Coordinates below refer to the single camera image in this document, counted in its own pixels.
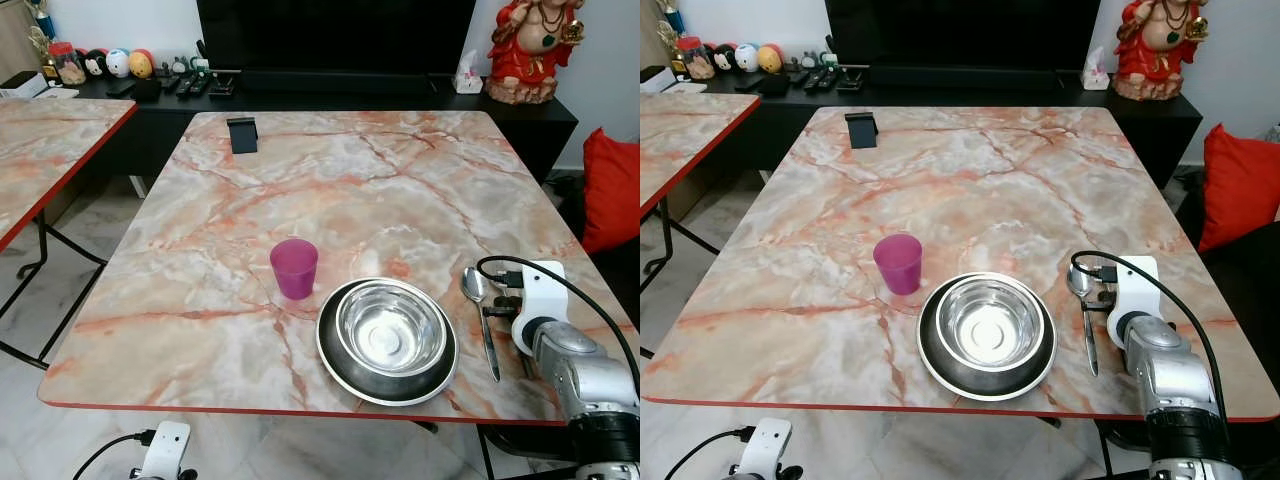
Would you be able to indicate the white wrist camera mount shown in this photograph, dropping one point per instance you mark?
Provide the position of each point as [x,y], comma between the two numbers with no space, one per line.
[765,445]
[1140,287]
[165,446]
[545,292]

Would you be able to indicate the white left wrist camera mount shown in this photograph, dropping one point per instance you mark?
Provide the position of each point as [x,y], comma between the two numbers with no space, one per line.
[765,445]
[165,446]

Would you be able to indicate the red cushion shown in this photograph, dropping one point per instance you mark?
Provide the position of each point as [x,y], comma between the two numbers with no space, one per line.
[1240,185]
[612,190]

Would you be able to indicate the white tissue box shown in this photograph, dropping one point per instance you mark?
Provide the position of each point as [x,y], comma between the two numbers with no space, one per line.
[1095,76]
[467,80]

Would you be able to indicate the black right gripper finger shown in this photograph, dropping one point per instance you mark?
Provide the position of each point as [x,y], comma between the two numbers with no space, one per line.
[1095,309]
[497,313]

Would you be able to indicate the black television console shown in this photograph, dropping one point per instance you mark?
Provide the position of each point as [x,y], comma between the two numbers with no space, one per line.
[1050,100]
[400,105]

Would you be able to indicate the gold trophy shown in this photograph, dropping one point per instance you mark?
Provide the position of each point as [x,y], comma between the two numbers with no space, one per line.
[668,15]
[42,40]

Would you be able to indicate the purple plastic cup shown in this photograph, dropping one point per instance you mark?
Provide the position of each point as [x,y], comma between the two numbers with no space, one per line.
[294,270]
[898,265]

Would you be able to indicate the black remote control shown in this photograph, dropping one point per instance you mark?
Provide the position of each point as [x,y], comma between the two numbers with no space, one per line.
[171,84]
[818,80]
[800,79]
[192,85]

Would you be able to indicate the red laughing buddha statue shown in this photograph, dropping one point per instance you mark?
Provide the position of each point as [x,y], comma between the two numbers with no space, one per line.
[525,55]
[1150,52]

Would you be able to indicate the black flat television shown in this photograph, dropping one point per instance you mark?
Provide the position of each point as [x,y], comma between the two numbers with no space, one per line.
[955,32]
[335,35]

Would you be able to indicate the jar with red lid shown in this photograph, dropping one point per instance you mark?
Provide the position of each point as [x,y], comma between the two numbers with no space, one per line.
[697,60]
[68,65]

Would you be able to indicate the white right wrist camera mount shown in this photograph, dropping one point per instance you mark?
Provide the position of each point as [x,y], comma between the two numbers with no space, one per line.
[1140,287]
[545,292]

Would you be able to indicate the black phone stand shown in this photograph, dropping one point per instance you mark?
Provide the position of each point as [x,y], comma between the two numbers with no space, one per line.
[242,135]
[861,130]

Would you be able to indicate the stainless steel spoon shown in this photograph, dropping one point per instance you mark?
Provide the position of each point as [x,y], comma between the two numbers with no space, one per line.
[474,285]
[1078,281]

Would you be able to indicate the orange round plush toy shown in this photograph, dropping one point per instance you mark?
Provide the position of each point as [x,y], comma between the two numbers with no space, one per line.
[770,58]
[141,64]

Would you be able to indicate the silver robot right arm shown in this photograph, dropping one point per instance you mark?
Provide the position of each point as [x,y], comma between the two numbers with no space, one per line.
[1172,368]
[588,378]

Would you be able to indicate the black sofa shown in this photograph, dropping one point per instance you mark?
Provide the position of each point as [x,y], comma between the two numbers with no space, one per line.
[1245,300]
[625,280]

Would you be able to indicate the white round plush toy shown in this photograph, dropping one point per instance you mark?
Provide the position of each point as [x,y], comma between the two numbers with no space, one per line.
[118,63]
[747,57]

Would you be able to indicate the black round plush toy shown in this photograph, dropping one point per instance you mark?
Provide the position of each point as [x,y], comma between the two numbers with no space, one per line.
[723,58]
[96,63]

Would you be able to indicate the stainless steel bowl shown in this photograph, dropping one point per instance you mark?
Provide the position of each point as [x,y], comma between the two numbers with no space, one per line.
[992,322]
[390,328]

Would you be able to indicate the black folding table legs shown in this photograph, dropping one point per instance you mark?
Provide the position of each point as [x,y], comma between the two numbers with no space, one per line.
[662,258]
[42,262]

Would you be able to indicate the black wallet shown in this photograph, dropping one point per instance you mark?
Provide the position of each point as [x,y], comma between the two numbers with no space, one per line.
[773,86]
[146,90]

